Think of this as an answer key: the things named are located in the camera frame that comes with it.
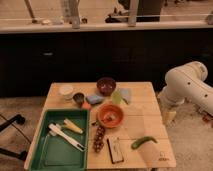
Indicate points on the small orange fruit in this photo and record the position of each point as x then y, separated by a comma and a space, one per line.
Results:
86, 106

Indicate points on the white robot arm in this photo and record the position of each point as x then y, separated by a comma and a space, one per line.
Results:
186, 82

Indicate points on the green plastic tray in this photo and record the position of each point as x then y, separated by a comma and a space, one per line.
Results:
54, 153

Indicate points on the bunch of dark grapes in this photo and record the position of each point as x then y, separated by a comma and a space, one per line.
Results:
98, 139

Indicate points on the green pepper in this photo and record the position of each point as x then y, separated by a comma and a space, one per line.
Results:
136, 144

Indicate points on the dark red bowl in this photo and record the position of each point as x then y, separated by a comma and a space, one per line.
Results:
106, 86

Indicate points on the small dark metal cup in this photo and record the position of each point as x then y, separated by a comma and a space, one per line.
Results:
79, 98

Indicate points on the black chair base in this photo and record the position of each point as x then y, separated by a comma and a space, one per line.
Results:
10, 129

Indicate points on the white kitchen utensil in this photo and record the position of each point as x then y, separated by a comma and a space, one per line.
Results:
69, 139

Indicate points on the green plastic cup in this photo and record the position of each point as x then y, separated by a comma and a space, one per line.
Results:
116, 97

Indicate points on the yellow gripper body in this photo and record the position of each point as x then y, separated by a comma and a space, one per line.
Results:
168, 116

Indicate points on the yellow corn cob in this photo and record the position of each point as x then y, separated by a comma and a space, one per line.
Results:
72, 126

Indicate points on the grey blue cloth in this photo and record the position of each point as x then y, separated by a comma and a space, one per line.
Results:
126, 95

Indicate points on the orange bowl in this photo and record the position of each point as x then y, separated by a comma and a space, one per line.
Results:
110, 116

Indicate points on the white cup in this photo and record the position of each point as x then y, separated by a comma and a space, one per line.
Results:
66, 91

